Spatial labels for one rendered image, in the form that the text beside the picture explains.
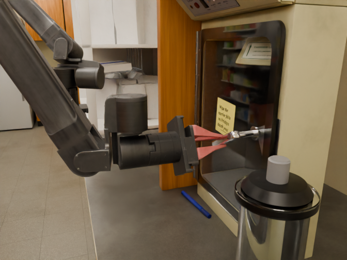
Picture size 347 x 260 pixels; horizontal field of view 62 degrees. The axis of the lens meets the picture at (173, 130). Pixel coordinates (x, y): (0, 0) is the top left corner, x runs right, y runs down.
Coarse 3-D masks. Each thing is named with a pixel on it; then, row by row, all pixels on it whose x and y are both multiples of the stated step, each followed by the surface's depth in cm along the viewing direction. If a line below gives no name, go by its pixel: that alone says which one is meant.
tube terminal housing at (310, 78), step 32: (320, 0) 44; (288, 32) 44; (320, 32) 45; (288, 64) 45; (320, 64) 47; (288, 96) 46; (320, 96) 48; (288, 128) 48; (320, 128) 50; (320, 160) 52; (320, 192) 55
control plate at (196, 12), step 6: (186, 0) 63; (192, 0) 61; (198, 0) 59; (204, 0) 57; (222, 0) 52; (228, 0) 51; (234, 0) 49; (186, 6) 66; (210, 6) 57; (216, 6) 56; (222, 6) 54; (228, 6) 52; (234, 6) 51; (192, 12) 66; (198, 12) 64; (204, 12) 62; (210, 12) 60
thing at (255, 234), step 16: (240, 192) 38; (240, 208) 40; (272, 208) 34; (288, 208) 34; (304, 208) 34; (240, 224) 40; (256, 224) 37; (272, 224) 36; (288, 224) 35; (304, 224) 36; (240, 240) 40; (256, 240) 37; (272, 240) 36; (288, 240) 36; (304, 240) 37; (240, 256) 41; (256, 256) 38; (272, 256) 37; (288, 256) 37; (304, 256) 39
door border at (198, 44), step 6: (198, 36) 71; (198, 42) 71; (198, 48) 72; (198, 54) 72; (198, 60) 72; (282, 60) 45; (198, 66) 72; (198, 72) 73; (198, 78) 73; (198, 84) 73; (198, 90) 74; (198, 96) 74; (198, 102) 74; (198, 108) 75; (198, 114) 75; (198, 120) 76; (198, 144) 77
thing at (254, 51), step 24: (240, 24) 54; (264, 24) 47; (216, 48) 63; (240, 48) 54; (264, 48) 48; (216, 72) 64; (240, 72) 55; (264, 72) 48; (216, 96) 65; (240, 96) 56; (264, 96) 49; (240, 120) 57; (264, 120) 49; (240, 144) 57; (264, 144) 50; (216, 168) 68; (240, 168) 58; (264, 168) 51; (216, 192) 70
